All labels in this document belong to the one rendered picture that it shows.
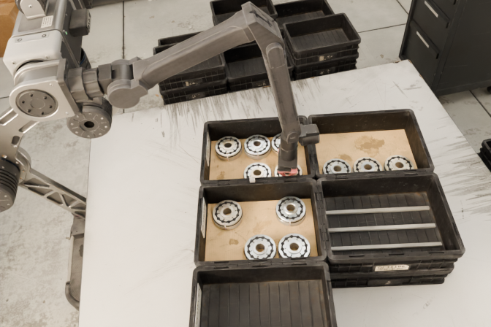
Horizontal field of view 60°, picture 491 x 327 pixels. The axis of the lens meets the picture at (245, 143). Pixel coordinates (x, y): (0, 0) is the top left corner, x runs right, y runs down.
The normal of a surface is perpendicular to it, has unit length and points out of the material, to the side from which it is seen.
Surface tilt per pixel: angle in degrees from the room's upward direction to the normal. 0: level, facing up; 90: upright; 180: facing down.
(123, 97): 96
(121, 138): 0
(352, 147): 0
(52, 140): 0
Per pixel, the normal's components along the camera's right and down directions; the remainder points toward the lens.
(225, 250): -0.08, -0.65
